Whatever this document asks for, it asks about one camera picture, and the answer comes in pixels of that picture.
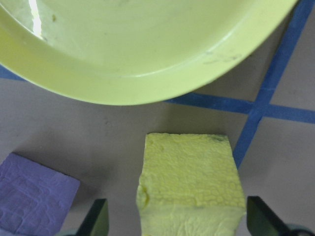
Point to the purple foam block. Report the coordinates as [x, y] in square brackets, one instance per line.
[32, 191]

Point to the yellow foam block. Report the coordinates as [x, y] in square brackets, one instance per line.
[192, 172]

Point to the yellow plastic plate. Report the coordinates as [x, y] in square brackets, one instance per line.
[123, 49]

